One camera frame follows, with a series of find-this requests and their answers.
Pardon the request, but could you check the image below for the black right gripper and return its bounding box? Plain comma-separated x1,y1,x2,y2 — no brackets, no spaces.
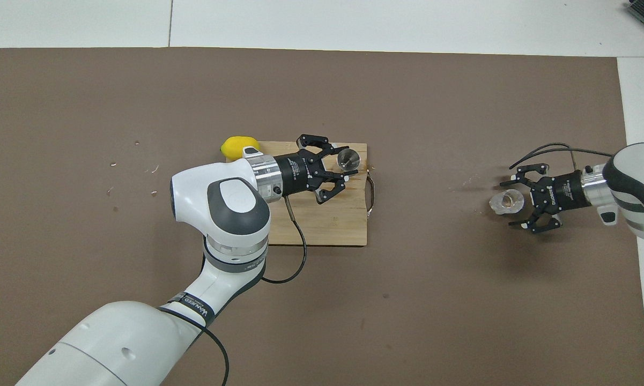
496,162,591,234

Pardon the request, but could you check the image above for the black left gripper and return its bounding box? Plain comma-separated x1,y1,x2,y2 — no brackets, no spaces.
275,134,359,205

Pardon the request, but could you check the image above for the stainless steel jigger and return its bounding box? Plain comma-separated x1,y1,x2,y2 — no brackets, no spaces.
336,149,361,173

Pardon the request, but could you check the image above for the small clear plastic cup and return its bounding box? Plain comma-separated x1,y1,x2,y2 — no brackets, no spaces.
488,189,525,216

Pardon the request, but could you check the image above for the wooden cutting board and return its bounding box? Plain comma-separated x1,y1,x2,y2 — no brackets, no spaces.
221,142,377,247

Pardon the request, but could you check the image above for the yellow lemon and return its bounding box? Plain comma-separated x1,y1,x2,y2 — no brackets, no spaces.
221,136,261,161

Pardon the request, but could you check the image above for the brown table mat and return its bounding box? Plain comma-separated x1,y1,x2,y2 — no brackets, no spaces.
0,47,644,386

